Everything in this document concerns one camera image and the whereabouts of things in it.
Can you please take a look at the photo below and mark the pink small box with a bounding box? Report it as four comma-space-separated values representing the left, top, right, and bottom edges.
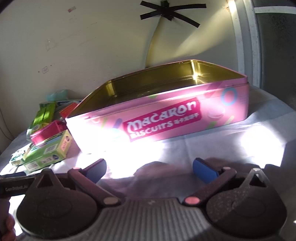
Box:
30, 119, 68, 144

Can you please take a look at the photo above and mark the yellow green carton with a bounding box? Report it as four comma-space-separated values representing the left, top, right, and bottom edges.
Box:
23, 129, 73, 163

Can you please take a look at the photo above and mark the teal plush toy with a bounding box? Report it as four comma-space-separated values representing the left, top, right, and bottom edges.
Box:
46, 89, 70, 102

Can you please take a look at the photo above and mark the green white toothpaste box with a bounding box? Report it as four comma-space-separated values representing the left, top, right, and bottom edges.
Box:
55, 100, 81, 109

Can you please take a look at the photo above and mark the black tape star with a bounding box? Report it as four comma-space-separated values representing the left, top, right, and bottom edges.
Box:
140, 0, 207, 28

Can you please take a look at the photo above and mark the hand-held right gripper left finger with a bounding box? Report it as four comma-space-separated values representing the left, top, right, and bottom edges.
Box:
30, 159, 122, 207

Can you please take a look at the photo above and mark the person's left hand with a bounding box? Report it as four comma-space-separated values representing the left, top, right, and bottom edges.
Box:
0, 214, 17, 241

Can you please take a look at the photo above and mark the dark glass door pane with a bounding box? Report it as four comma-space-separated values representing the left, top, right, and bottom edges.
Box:
252, 0, 296, 112

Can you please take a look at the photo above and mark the white door frame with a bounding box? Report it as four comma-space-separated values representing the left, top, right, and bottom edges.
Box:
228, 0, 262, 88

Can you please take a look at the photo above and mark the white green printed packet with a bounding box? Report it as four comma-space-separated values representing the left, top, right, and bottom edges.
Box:
10, 149, 26, 166

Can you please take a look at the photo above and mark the green foil snack packet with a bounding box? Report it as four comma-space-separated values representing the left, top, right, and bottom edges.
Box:
28, 102, 57, 132

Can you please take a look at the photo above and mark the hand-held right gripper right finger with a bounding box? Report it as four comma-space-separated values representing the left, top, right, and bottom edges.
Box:
184, 158, 272, 207

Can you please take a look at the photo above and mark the red cigarette box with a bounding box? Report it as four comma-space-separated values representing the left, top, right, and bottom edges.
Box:
59, 102, 78, 118

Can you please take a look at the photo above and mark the pale green box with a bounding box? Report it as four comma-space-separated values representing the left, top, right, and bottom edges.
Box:
23, 155, 63, 172

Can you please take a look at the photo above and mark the pink biscuit tin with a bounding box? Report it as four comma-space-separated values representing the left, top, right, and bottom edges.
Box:
65, 59, 250, 153

